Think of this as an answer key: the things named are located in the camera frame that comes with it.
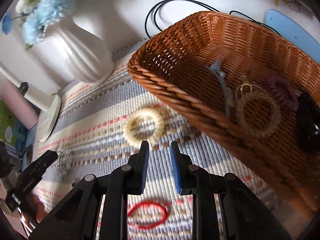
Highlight blue plastic board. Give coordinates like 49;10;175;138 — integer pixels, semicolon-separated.
265;9;320;63

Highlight silver bead bracelet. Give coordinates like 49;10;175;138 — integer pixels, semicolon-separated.
55;148;75;181

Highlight person left hand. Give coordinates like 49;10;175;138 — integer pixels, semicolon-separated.
20;194;47;232

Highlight cream spiral hair tie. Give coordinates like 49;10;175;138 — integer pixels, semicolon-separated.
122;107;165;149

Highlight grey hair clip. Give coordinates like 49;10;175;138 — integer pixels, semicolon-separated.
206;59;234;118

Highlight blue white artificial flowers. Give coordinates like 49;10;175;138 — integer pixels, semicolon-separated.
1;0;77;50

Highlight pink folder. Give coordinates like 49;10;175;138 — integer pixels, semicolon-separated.
1;79;39;130

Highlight gold woven hoop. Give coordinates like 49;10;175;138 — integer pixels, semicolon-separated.
235;82;281;138

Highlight white ribbed vase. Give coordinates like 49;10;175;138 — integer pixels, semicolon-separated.
55;16;114;86

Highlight white desk lamp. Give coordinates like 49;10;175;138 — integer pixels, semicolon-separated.
1;62;61;142

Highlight striped woven table mat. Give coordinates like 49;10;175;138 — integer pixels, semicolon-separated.
30;51;291;239

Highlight purple scrunchie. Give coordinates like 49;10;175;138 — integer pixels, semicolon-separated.
267;75;298;111

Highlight red string bracelet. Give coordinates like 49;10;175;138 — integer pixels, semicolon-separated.
126;201;169;229

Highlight black looped cable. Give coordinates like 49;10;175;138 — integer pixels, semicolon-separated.
144;0;282;40

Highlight brown wicker basket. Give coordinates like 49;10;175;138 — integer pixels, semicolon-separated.
126;10;320;213

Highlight green book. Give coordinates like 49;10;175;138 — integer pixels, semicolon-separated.
0;100;28;155

